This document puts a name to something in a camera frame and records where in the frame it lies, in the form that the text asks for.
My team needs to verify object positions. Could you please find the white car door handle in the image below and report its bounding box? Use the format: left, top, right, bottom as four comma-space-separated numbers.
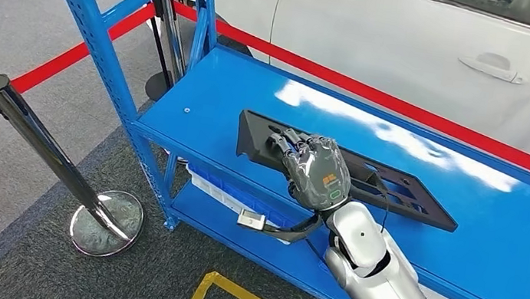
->
456, 48, 528, 86

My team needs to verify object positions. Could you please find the white car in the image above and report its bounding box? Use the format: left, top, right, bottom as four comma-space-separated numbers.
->
115, 0, 530, 171

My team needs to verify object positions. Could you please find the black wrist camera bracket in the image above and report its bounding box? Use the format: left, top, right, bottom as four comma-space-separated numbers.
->
260, 207, 325, 249

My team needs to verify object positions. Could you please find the black plastic slotted part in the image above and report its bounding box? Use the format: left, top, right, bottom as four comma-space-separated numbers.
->
227, 108, 470, 234

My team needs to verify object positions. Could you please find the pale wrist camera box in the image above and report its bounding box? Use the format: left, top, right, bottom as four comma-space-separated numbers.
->
236, 208, 269, 233

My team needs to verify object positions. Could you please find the blue plastic crate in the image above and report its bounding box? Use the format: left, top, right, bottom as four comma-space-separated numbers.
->
180, 161, 303, 231

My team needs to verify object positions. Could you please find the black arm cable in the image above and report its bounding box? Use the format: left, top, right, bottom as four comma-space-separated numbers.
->
365, 172, 397, 236

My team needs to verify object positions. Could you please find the chrome stanchion post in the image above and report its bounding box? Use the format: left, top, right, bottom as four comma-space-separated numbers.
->
130, 0, 199, 107
0, 74, 161, 263

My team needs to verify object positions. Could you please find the blue metal shelf rack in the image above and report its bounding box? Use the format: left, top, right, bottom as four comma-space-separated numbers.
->
0, 0, 530, 299

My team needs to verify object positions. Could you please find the red barrier belt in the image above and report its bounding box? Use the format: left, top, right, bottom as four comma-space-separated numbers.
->
8, 0, 158, 111
156, 0, 530, 187

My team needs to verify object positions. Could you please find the thin black pole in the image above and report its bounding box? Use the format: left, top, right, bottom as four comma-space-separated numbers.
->
114, 0, 186, 91

